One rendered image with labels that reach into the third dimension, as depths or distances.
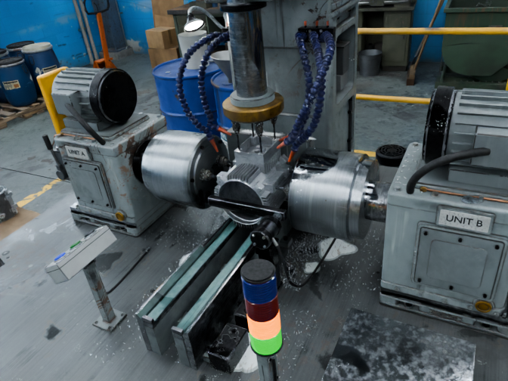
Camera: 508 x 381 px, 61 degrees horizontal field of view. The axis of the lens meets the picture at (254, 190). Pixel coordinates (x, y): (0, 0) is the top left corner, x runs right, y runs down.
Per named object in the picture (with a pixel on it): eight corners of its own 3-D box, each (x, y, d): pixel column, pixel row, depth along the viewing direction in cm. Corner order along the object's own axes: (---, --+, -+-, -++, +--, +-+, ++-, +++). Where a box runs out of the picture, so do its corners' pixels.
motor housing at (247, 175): (246, 191, 153) (240, 143, 143) (296, 200, 145) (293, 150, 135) (218, 222, 138) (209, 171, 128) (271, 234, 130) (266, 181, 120)
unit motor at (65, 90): (100, 159, 182) (67, 59, 160) (161, 170, 168) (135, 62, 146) (51, 190, 163) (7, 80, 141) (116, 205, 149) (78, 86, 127)
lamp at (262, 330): (257, 311, 84) (255, 294, 82) (286, 320, 81) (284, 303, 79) (243, 333, 79) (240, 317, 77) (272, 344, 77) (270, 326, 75)
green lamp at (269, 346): (259, 326, 86) (257, 311, 84) (286, 336, 84) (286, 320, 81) (246, 350, 82) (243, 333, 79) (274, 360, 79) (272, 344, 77)
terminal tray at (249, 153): (252, 154, 143) (251, 134, 139) (282, 158, 138) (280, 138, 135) (235, 171, 134) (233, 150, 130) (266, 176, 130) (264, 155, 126)
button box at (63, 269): (104, 244, 120) (93, 228, 118) (118, 239, 115) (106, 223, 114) (55, 284, 107) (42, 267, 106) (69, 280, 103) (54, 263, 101)
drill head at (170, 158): (163, 173, 172) (149, 114, 159) (243, 187, 156) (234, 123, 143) (120, 205, 154) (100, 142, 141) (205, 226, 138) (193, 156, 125)
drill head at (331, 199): (295, 197, 147) (291, 130, 134) (421, 220, 129) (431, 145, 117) (263, 240, 129) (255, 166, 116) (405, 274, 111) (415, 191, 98)
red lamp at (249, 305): (255, 294, 82) (252, 277, 79) (284, 303, 79) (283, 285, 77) (240, 317, 77) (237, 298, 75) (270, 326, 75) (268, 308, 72)
